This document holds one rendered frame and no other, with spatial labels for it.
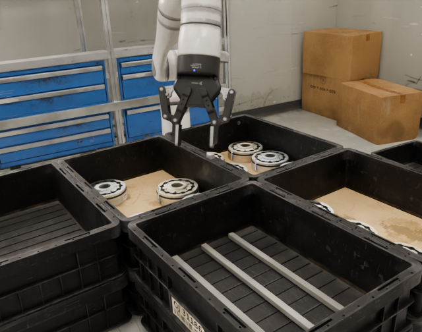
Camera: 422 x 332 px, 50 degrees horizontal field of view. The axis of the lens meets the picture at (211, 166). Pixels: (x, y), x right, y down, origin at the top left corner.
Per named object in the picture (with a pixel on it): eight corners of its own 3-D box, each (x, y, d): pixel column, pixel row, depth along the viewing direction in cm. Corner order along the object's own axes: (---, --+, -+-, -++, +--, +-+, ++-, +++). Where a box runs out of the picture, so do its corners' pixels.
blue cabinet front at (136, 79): (126, 141, 308) (116, 58, 286) (218, 122, 338) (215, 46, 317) (127, 143, 305) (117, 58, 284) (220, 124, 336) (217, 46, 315)
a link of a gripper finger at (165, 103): (167, 85, 82) (175, 117, 82) (157, 89, 82) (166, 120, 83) (163, 84, 79) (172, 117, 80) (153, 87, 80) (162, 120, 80)
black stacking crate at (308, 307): (132, 278, 86) (125, 226, 82) (253, 228, 101) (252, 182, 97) (273, 435, 56) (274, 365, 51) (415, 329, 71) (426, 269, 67)
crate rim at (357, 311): (125, 234, 83) (123, 223, 82) (252, 189, 98) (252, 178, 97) (273, 379, 52) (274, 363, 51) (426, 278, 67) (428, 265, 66)
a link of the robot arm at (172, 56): (182, 47, 145) (185, 101, 151) (152, 50, 142) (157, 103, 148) (190, 51, 137) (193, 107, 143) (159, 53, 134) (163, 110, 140)
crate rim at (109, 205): (57, 168, 113) (55, 159, 112) (162, 141, 129) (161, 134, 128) (125, 234, 83) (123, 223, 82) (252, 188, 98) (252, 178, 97)
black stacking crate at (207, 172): (64, 203, 117) (57, 162, 113) (165, 173, 132) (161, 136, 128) (131, 277, 87) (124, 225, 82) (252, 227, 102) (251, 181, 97)
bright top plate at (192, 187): (149, 188, 112) (148, 186, 112) (182, 176, 118) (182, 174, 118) (172, 201, 105) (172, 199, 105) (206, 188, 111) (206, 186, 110)
